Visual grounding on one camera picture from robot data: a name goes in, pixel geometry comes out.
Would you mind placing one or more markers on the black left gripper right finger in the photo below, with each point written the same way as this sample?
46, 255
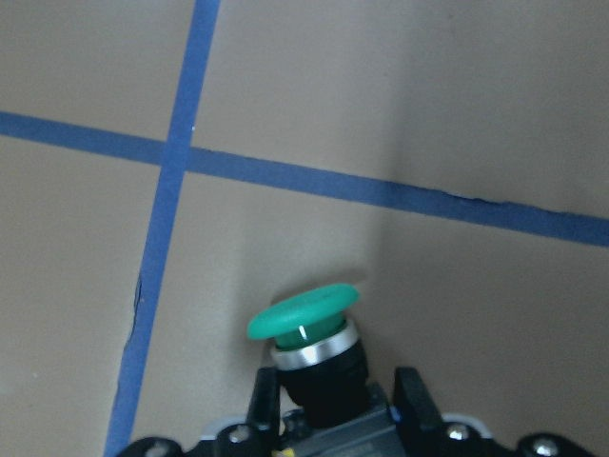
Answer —
413, 402

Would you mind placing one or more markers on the green push button switch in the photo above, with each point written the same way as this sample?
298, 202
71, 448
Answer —
320, 362

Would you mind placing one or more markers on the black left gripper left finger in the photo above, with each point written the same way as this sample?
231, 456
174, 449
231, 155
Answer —
263, 412

